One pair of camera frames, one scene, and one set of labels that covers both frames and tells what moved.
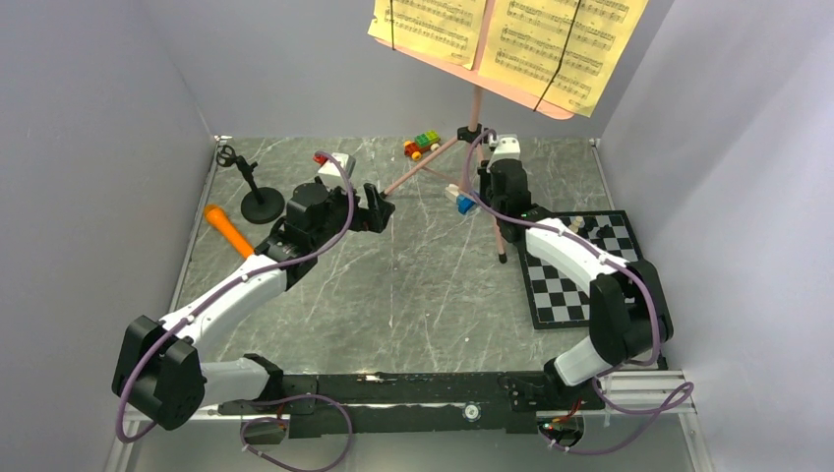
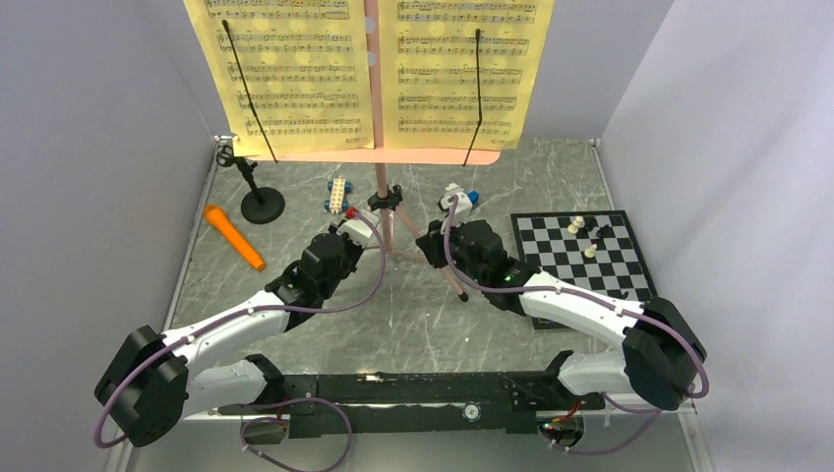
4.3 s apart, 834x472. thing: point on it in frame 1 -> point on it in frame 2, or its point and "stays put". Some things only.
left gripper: x=375 y=217 -> x=356 y=248
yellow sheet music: x=447 y=29 -> x=306 y=64
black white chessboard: x=558 y=300 stays put
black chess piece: x=606 y=232 stays put
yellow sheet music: x=563 y=51 -> x=428 y=71
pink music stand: x=482 y=81 -> x=383 y=199
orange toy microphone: x=227 y=230 stays put
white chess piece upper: x=573 y=227 stays put
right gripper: x=484 y=178 -> x=433 y=243
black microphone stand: x=263 y=205 stays put
